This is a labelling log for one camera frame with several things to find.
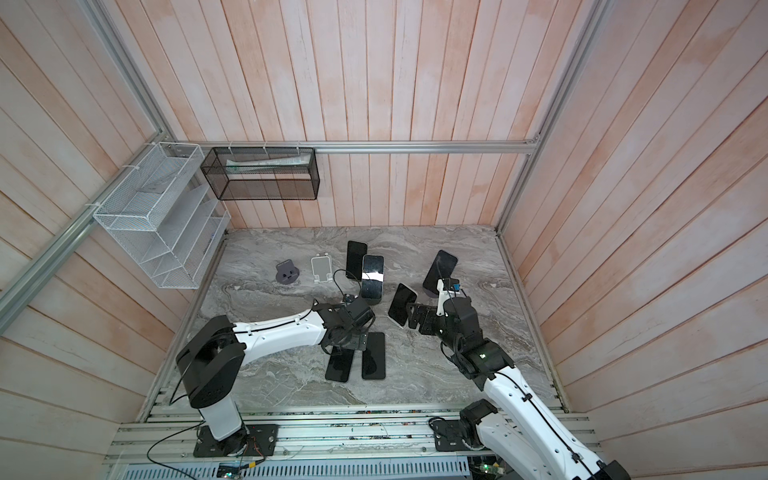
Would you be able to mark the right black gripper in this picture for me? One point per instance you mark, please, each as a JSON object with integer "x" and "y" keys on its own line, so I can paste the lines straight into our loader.
{"x": 426, "y": 326}

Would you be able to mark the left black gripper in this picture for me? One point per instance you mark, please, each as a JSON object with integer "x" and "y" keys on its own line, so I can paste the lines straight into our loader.
{"x": 358, "y": 342}

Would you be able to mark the white folding phone stand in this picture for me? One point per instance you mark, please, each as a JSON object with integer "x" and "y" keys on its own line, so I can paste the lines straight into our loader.
{"x": 322, "y": 268}

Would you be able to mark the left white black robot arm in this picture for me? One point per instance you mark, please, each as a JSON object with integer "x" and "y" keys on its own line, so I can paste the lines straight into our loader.
{"x": 210, "y": 362}

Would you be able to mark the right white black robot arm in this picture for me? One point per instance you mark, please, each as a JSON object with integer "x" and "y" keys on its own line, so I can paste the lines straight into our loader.
{"x": 512, "y": 421}

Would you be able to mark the dark round centre stand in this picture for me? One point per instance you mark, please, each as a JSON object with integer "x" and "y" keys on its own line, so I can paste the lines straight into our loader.
{"x": 371, "y": 300}

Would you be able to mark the centre reflective black phone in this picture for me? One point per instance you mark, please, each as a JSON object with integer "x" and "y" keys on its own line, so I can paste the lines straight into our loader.
{"x": 372, "y": 275}

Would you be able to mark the round black phone stand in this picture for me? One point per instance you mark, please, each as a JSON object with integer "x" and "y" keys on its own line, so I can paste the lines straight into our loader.
{"x": 287, "y": 272}

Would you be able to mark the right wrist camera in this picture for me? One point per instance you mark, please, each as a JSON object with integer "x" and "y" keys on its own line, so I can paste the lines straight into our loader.
{"x": 447, "y": 288}

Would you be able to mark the aluminium front rail frame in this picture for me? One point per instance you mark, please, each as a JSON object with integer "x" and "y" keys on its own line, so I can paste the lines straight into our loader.
{"x": 387, "y": 441}

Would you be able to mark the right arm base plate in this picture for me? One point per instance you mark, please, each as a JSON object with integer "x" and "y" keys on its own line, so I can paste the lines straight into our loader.
{"x": 464, "y": 435}

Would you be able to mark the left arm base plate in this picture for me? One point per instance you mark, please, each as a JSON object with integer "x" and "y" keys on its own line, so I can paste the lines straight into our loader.
{"x": 255, "y": 440}

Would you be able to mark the black wire mesh basket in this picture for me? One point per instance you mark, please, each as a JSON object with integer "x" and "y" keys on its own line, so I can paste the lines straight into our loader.
{"x": 262, "y": 173}

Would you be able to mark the white wire mesh shelf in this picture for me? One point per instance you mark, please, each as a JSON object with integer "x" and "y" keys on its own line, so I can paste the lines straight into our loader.
{"x": 166, "y": 222}

